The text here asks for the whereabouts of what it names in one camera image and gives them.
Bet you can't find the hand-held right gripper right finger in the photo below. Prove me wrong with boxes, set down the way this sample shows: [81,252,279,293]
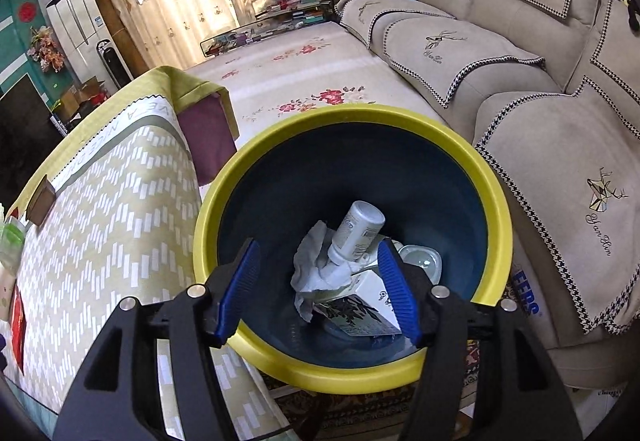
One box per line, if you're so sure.
[376,238,583,441]

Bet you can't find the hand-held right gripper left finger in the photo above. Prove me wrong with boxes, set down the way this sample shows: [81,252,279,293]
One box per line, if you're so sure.
[52,237,263,441]

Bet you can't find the clear plastic lid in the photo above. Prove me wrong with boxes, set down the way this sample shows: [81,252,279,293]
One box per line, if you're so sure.
[395,243,443,284]

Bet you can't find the white printed milk carton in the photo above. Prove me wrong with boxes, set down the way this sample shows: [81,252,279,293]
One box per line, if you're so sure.
[312,268,403,338]

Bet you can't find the white tissue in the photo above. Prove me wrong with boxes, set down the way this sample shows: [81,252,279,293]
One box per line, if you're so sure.
[291,220,368,322]

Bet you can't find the white bottle red label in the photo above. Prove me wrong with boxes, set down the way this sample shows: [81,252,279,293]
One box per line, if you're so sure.
[327,201,387,274]

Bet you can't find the yellow rimmed trash bin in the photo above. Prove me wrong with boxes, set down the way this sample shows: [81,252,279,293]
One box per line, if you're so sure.
[192,103,513,394]

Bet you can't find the white bag blue print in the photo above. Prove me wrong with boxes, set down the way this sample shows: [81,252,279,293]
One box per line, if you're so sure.
[500,266,543,318]

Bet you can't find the beige sofa with deer covers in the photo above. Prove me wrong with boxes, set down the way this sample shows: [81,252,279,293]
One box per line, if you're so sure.
[327,0,640,367]

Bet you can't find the red paper sheet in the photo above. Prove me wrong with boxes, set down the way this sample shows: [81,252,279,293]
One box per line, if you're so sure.
[10,288,27,374]

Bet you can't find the white bottle green label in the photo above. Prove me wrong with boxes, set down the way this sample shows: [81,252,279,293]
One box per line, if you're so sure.
[0,216,27,272]

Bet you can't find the open cardboard boxes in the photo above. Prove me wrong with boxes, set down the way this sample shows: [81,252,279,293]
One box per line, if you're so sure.
[52,77,108,122]

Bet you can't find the black tower fan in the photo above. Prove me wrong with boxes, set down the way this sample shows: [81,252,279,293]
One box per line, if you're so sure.
[96,39,132,89]

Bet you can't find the glass shelf with books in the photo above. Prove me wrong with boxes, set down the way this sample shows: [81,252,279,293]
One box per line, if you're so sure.
[200,0,341,59]

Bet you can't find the large flat screen television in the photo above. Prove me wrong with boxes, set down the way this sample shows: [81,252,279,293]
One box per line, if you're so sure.
[0,73,66,192]

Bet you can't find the hanging flower decoration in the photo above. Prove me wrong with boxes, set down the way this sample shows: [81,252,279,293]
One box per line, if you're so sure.
[27,26,66,74]

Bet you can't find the white standing air conditioner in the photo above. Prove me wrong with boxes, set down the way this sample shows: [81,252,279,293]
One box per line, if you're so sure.
[46,0,108,82]

